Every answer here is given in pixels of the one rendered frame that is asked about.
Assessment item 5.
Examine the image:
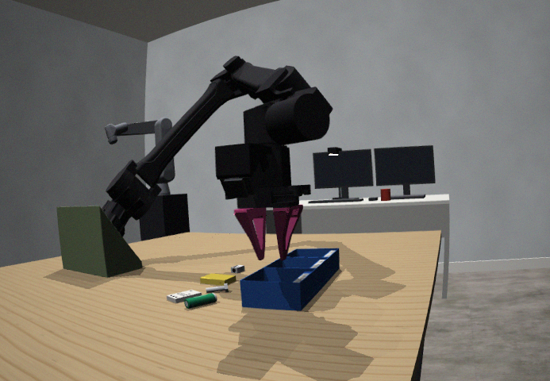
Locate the green aa battery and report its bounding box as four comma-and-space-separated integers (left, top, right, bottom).
184, 293, 217, 309

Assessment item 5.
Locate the white domino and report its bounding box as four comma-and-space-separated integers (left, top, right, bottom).
167, 290, 202, 303

